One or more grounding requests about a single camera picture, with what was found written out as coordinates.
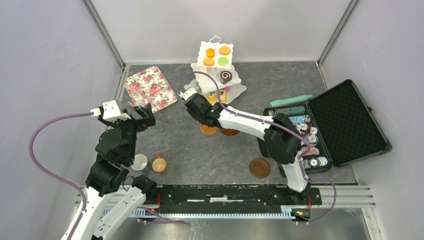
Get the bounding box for pink-tipped metal tongs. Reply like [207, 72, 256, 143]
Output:
[127, 90, 153, 108]

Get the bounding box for green square cake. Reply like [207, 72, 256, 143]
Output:
[194, 81, 203, 94]

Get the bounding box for yellow cake slice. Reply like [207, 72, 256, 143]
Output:
[207, 91, 217, 104]

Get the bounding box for light orange wooden coaster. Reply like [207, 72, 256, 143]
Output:
[199, 125, 218, 136]

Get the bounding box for orange yellow cake piece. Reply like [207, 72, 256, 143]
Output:
[219, 89, 227, 104]

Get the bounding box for cream round pastry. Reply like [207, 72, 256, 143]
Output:
[199, 66, 209, 75]

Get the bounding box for large brown wooden saucer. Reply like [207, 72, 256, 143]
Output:
[219, 128, 240, 136]

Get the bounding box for chocolate swirl roll cake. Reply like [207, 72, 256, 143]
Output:
[219, 70, 233, 85]

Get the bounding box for orange round macaron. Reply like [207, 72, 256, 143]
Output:
[202, 57, 215, 66]
[218, 45, 231, 56]

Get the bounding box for green round macaron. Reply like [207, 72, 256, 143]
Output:
[217, 57, 229, 66]

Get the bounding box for white mug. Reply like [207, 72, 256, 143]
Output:
[130, 154, 149, 171]

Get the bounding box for orange star pastry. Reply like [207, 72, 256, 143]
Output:
[205, 48, 215, 58]

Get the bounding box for orange mug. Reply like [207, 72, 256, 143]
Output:
[152, 154, 168, 174]

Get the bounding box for dark brown wooden coaster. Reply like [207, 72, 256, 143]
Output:
[249, 158, 271, 179]

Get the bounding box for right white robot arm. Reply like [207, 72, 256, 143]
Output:
[184, 102, 310, 204]

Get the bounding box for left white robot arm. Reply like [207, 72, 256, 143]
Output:
[62, 100, 158, 240]

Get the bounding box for floral rectangular tray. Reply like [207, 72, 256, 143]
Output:
[123, 66, 178, 113]

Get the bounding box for white three-tier dessert stand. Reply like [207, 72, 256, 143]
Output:
[184, 35, 247, 105]

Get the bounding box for green chip stack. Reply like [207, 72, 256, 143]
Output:
[274, 106, 306, 116]

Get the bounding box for light blue chip stack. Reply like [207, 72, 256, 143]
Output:
[288, 114, 311, 125]

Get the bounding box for loose white poker chips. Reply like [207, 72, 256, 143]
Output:
[294, 123, 319, 146]

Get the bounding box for pink brown chip stack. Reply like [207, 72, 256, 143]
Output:
[301, 146, 320, 156]

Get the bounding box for black open carrying case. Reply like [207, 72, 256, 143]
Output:
[263, 79, 392, 174]

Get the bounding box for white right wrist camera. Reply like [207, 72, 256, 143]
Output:
[178, 88, 198, 101]

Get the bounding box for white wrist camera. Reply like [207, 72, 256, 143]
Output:
[178, 88, 198, 101]
[90, 100, 131, 123]

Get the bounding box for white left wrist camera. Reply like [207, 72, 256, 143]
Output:
[90, 100, 131, 123]

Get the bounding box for teal cylindrical handle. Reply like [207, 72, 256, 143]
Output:
[268, 94, 313, 108]

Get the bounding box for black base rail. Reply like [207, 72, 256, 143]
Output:
[145, 184, 323, 215]

